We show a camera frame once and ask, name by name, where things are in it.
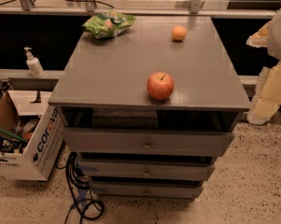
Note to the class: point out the grey drawer cabinet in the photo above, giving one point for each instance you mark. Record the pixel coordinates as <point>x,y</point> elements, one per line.
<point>128,143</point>

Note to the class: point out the red apple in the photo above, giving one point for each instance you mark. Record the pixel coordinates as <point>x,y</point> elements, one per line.
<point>160,86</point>

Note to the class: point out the orange fruit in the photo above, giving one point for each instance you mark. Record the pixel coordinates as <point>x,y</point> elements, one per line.
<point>179,33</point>

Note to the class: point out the grey metal window ledge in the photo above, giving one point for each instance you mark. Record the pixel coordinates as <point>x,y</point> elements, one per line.
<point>23,79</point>

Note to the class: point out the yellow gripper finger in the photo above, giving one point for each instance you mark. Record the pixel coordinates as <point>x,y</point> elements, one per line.
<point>267,98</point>
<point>259,39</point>

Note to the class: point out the white pump dispenser bottle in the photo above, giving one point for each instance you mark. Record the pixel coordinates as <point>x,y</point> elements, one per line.
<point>33,64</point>

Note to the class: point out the green chip bag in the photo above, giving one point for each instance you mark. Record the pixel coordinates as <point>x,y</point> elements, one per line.
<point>109,24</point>

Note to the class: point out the white cardboard box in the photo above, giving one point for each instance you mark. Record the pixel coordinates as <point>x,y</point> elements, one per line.
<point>30,135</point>

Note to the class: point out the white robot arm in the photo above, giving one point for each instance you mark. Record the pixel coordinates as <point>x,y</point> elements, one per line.
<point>274,37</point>

